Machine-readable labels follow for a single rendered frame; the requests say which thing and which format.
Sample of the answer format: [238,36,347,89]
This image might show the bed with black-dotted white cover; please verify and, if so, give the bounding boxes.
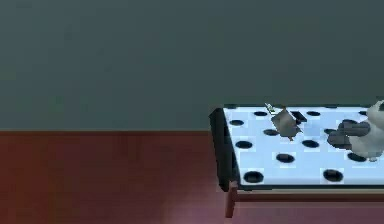
[208,103,384,219]

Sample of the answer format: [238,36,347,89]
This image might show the grey razor with orange handle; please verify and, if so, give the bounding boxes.
[271,106,304,142]

